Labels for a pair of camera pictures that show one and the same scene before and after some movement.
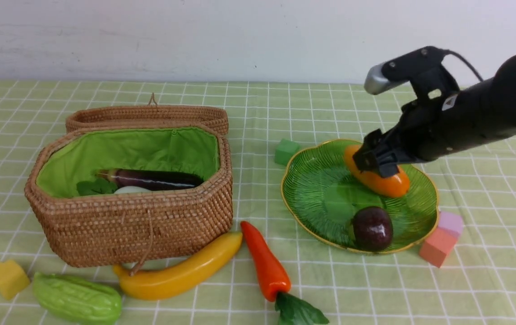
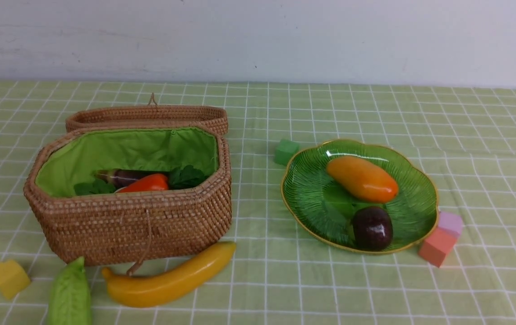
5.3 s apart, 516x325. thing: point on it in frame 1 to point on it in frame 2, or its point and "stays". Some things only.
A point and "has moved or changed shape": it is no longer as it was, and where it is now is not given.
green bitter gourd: x=76 y=299 has moved or changed shape
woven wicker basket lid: x=213 y=118 stays
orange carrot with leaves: x=276 y=283 to x=186 y=177
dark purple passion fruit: x=373 y=228 stays
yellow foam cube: x=8 y=277 stays
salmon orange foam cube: x=435 y=249 stays
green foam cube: x=285 y=150 stays
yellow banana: x=176 y=278 has moved or changed shape
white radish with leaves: x=100 y=186 stays
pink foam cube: x=451 y=221 stays
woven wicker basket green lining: x=81 y=156 stays
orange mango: x=397 y=185 has moved or changed shape
